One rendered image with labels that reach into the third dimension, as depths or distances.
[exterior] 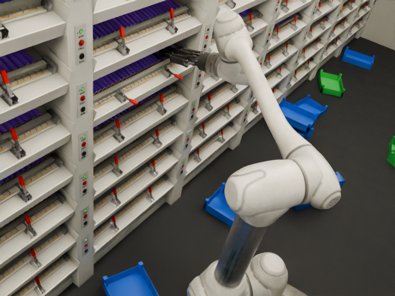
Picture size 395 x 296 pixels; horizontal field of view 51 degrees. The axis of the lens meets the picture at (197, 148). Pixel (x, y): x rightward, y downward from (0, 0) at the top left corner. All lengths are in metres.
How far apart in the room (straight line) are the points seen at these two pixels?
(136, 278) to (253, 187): 1.19
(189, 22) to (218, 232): 1.19
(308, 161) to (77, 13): 0.75
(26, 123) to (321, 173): 0.89
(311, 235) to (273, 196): 1.48
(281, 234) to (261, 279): 0.90
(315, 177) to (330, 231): 1.49
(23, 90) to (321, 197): 0.86
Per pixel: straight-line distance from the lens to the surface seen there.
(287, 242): 2.46
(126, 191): 1.99
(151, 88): 1.65
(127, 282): 2.13
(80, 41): 1.26
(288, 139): 1.28
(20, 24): 1.17
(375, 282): 2.54
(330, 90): 3.90
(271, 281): 1.62
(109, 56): 1.43
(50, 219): 1.65
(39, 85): 1.28
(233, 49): 1.41
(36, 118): 1.40
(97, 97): 1.51
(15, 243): 1.60
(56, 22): 1.20
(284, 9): 2.65
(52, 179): 1.52
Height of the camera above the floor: 1.82
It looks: 40 degrees down
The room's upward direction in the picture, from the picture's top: 12 degrees clockwise
